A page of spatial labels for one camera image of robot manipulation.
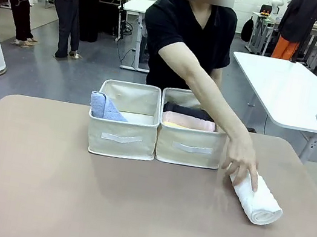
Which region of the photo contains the person's right hand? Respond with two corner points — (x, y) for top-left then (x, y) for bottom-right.
(217, 129), (267, 193)

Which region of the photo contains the white towel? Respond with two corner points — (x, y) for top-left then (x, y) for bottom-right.
(221, 164), (290, 229)

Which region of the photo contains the light blue towel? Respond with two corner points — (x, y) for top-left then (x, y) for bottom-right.
(87, 89), (133, 123)

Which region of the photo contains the person's right forearm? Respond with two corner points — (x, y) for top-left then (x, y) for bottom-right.
(174, 63), (261, 144)

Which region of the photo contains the beige fabric storage bin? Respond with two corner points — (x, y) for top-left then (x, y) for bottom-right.
(82, 76), (167, 164)
(150, 85), (235, 172)

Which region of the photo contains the pink rolled towel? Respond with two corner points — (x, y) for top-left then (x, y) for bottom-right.
(161, 110), (217, 133)

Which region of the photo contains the yellow towel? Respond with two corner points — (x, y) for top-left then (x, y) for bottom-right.
(163, 120), (208, 133)

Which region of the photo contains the black towel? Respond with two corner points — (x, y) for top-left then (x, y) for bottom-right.
(163, 101), (215, 123)

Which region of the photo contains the large white table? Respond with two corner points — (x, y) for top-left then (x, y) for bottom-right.
(216, 50), (317, 167)

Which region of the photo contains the grey workbench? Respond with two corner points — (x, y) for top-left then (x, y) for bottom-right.
(244, 11), (287, 59)

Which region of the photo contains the black backpack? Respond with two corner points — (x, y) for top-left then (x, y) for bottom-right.
(240, 15), (258, 44)

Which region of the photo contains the person in black shirt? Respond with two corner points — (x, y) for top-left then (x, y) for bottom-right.
(132, 0), (242, 100)

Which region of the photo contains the bystander in orange trousers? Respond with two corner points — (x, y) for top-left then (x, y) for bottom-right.
(271, 0), (317, 66)

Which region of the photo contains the white standing desk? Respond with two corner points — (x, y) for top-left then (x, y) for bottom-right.
(112, 0), (162, 74)

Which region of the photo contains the black stand pole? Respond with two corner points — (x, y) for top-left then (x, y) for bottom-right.
(108, 0), (131, 43)

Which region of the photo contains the bystander in blue shirt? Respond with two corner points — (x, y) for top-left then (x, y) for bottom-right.
(22, 0), (90, 62)

